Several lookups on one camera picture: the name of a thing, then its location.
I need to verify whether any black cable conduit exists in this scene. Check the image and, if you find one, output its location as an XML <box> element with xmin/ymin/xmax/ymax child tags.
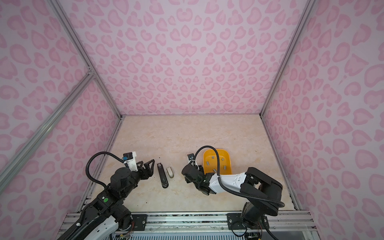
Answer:
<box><xmin>85</xmin><ymin>151</ymin><xmax>125</xmax><ymax>190</ymax></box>
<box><xmin>193</xmin><ymin>145</ymin><xmax>286</xmax><ymax>240</ymax></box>

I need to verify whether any grey mini stapler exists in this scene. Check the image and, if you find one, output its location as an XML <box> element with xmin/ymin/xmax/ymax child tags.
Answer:
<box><xmin>167</xmin><ymin>167</ymin><xmax>175</xmax><ymax>179</ymax></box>

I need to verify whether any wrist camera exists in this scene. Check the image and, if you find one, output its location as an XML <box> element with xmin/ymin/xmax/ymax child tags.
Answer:
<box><xmin>187</xmin><ymin>154</ymin><xmax>196</xmax><ymax>166</ymax></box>
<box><xmin>122</xmin><ymin>152</ymin><xmax>138</xmax><ymax>172</ymax></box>

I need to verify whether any aluminium frame left diagonal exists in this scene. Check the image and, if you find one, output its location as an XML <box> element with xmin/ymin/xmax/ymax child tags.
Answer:
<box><xmin>1</xmin><ymin>71</ymin><xmax>95</xmax><ymax>193</ymax></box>

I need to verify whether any left black cable conduit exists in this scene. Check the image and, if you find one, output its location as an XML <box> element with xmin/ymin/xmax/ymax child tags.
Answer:
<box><xmin>85</xmin><ymin>151</ymin><xmax>125</xmax><ymax>190</ymax></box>

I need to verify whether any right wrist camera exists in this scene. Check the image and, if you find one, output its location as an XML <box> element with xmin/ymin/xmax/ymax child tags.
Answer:
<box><xmin>187</xmin><ymin>154</ymin><xmax>196</xmax><ymax>166</ymax></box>

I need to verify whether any black long stapler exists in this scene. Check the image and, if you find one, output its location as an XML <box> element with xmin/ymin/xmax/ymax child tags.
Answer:
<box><xmin>157</xmin><ymin>163</ymin><xmax>169</xmax><ymax>189</ymax></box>

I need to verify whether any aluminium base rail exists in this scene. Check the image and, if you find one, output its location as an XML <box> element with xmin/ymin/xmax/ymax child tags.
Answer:
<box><xmin>56</xmin><ymin>211</ymin><xmax>320</xmax><ymax>240</ymax></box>

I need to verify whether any right black cable conduit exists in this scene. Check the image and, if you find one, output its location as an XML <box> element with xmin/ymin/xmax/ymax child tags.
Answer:
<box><xmin>193</xmin><ymin>145</ymin><xmax>286</xmax><ymax>240</ymax></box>

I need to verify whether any yellow plastic tray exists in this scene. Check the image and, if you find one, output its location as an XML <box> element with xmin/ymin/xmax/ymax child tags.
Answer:
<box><xmin>202</xmin><ymin>149</ymin><xmax>233</xmax><ymax>176</ymax></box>

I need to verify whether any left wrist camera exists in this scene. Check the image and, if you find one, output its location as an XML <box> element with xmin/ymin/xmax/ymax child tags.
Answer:
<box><xmin>122</xmin><ymin>152</ymin><xmax>138</xmax><ymax>172</ymax></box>

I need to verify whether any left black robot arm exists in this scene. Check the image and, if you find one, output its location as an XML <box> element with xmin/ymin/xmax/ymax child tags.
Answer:
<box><xmin>59</xmin><ymin>160</ymin><xmax>155</xmax><ymax>240</ymax></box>

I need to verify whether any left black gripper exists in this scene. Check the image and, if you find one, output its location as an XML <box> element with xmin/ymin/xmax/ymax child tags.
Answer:
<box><xmin>122</xmin><ymin>158</ymin><xmax>155</xmax><ymax>199</ymax></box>

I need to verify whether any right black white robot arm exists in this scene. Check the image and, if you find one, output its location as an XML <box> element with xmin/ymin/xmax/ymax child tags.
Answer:
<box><xmin>182</xmin><ymin>164</ymin><xmax>285</xmax><ymax>229</ymax></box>

